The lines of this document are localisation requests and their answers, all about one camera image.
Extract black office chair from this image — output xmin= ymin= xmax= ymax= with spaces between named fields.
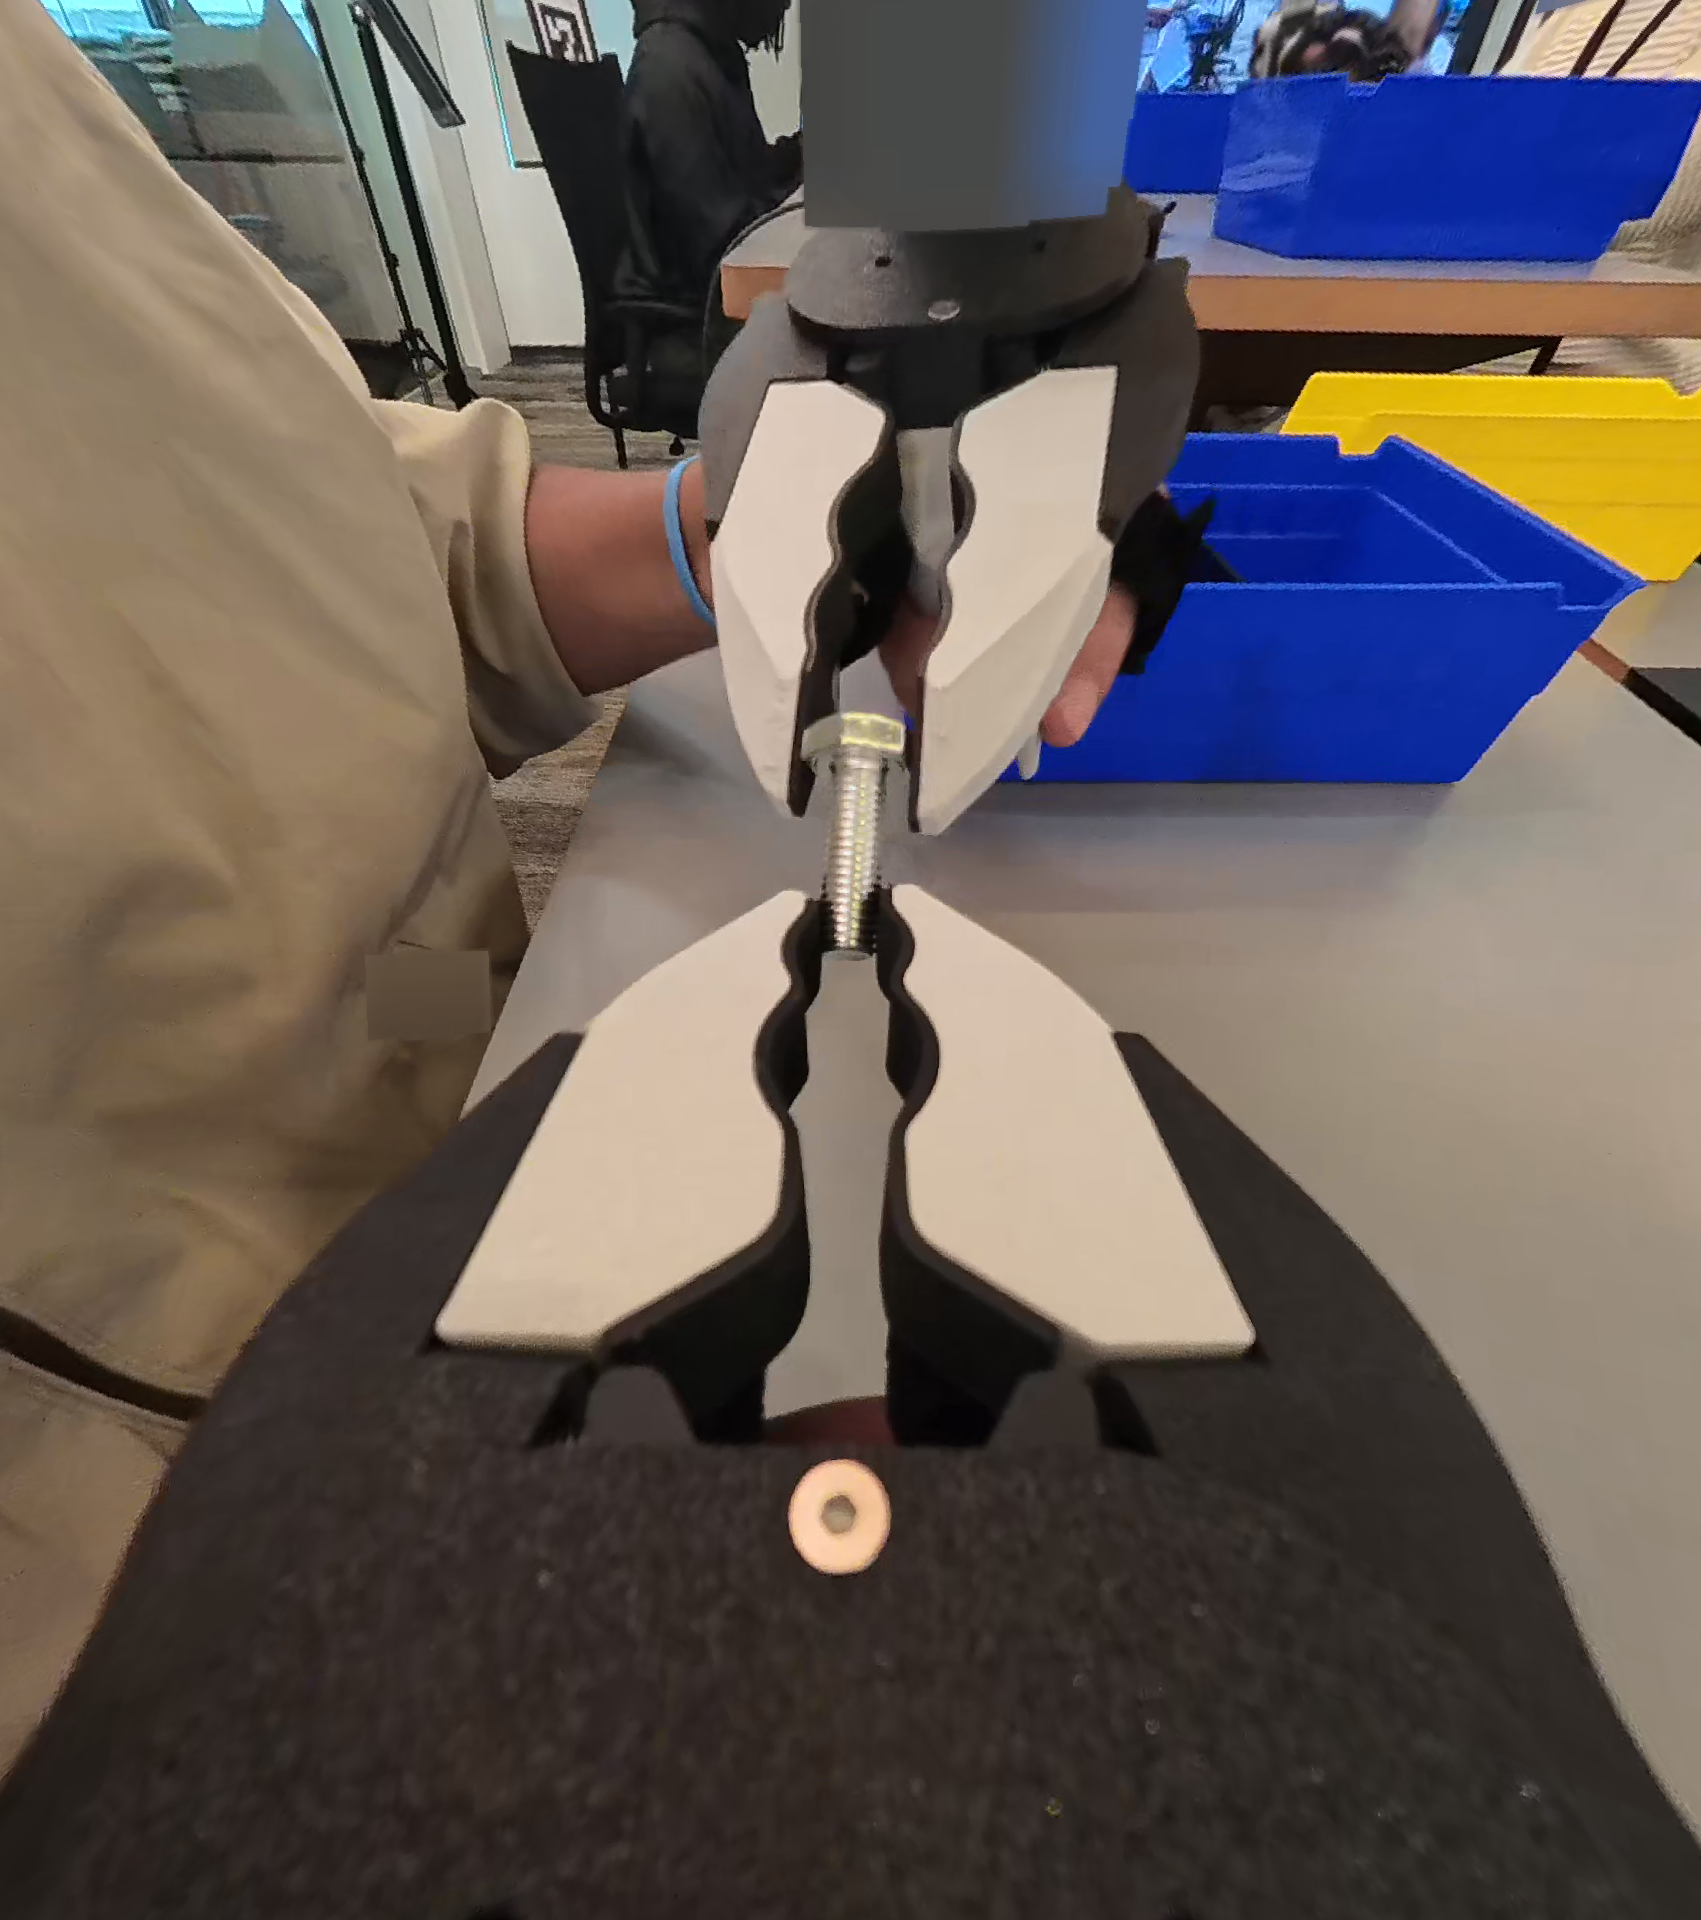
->
xmin=505 ymin=43 xmax=709 ymax=470

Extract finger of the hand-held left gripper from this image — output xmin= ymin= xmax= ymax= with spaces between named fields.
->
xmin=709 ymin=379 xmax=895 ymax=823
xmin=906 ymin=364 xmax=1118 ymax=838

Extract person's left forearm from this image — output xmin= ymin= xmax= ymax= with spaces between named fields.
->
xmin=522 ymin=456 xmax=716 ymax=700

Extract person's left hand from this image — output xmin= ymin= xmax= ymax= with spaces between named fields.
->
xmin=1035 ymin=582 xmax=1141 ymax=752

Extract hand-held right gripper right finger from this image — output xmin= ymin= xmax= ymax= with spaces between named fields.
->
xmin=876 ymin=882 xmax=1261 ymax=1451

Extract black tripod light stand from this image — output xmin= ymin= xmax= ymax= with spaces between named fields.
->
xmin=302 ymin=0 xmax=481 ymax=410

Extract yellow storage bin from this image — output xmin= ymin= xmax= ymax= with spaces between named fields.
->
xmin=1282 ymin=373 xmax=1701 ymax=584

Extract blue divided storage bin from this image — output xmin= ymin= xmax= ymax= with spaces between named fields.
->
xmin=1007 ymin=433 xmax=1646 ymax=790

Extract steel hex bolt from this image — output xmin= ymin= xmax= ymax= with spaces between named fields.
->
xmin=796 ymin=714 xmax=914 ymax=958

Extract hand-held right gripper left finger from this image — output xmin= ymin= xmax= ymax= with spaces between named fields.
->
xmin=431 ymin=888 xmax=813 ymax=1451

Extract blue wristband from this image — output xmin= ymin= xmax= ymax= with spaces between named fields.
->
xmin=663 ymin=454 xmax=720 ymax=633

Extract long blue storage bin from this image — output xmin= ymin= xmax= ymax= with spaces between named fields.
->
xmin=1213 ymin=75 xmax=1701 ymax=264

